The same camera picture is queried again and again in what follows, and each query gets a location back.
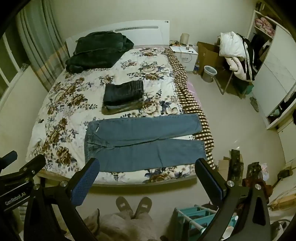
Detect pink folded blanket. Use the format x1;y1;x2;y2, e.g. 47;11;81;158
254;17;276;36

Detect small cardboard box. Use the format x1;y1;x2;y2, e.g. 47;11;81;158
217;158;232;181

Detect striped curtain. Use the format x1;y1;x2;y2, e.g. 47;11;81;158
16;0;70;92

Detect brown checked bed sheet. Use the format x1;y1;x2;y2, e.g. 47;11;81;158
165;47;216;169

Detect white window frame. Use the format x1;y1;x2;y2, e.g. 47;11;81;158
0;35;30;98

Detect blue jeans pants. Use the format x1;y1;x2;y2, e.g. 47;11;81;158
84;113;207;173

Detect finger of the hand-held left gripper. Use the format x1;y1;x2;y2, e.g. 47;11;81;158
0;151;18;165
14;154;46;180

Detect white cloth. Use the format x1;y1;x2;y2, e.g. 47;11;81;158
31;124;50;149

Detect folded dark jeans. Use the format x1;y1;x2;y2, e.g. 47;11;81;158
103;80;145;106

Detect person's left slipper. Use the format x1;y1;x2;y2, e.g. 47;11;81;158
116;197;134;219

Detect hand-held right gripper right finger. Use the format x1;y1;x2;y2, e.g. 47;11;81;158
195;158;271;241

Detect folded olive pants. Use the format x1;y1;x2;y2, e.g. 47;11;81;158
102;102;144;115

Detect black white-striped jacket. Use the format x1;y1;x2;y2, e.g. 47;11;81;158
237;34;262;81

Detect person's slipper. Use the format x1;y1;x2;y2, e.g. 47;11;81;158
116;197;134;219
134;197;152;219

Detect grey trash bin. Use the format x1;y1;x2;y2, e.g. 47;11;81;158
203;65;218;83

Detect white wardrobe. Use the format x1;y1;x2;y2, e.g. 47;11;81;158
246;9;296;130

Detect person's right slipper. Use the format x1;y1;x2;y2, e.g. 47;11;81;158
134;197;152;219

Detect person's legs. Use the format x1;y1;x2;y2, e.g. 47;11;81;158
97;211;159;241

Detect teal storage rack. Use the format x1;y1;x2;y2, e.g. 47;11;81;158
173;204;238;241

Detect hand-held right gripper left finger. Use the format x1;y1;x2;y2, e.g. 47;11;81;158
24;158;100;241

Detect white bed headboard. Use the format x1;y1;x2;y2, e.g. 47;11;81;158
66;20;170;58

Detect white nightstand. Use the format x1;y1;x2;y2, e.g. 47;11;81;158
169;44;199;73

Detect brown cardboard box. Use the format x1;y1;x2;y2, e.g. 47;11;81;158
196;41;226;76

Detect pale pink garment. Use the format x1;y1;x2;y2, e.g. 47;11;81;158
225;57;247;80

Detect dark green blanket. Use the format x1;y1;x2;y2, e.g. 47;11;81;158
65;31;134;72

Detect floral bed quilt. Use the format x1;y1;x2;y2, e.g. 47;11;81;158
25;46;216;184

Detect chair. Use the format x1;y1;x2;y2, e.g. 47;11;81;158
214;70;253;100

